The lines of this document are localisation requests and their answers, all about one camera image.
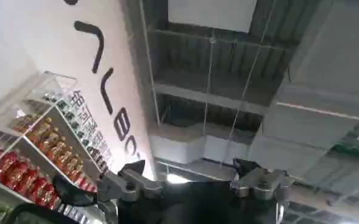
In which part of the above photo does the white ceiling panel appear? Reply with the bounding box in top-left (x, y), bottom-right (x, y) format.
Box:
top-left (166, 0), bottom-right (258, 33)

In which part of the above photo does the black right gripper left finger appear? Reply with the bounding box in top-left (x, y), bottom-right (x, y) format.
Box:
top-left (97, 159), bottom-right (165, 203)

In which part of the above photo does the shelf with packaged goods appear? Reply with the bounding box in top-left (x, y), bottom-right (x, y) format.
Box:
top-left (0, 70), bottom-right (116, 224)

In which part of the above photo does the green ceiling sign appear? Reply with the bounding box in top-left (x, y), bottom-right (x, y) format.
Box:
top-left (331, 142), bottom-right (359, 159)

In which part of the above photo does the long ceiling light strip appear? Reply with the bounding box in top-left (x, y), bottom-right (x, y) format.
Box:
top-left (275, 101), bottom-right (359, 122)

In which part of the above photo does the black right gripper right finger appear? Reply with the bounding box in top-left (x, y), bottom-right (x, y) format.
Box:
top-left (229, 158), bottom-right (295, 201)

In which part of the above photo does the white ceiling air duct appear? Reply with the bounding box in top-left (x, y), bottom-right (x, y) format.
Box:
top-left (149, 126), bottom-right (251, 166)

